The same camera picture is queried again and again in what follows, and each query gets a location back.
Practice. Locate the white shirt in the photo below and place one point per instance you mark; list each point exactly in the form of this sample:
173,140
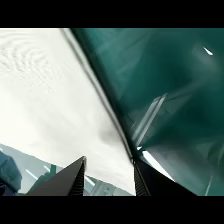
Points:
56,100

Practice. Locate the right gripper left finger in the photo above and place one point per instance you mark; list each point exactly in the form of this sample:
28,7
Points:
68,181

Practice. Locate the blue garment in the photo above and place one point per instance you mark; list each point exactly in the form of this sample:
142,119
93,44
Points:
8,175

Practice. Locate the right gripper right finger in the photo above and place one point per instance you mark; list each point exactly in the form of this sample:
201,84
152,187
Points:
153,185

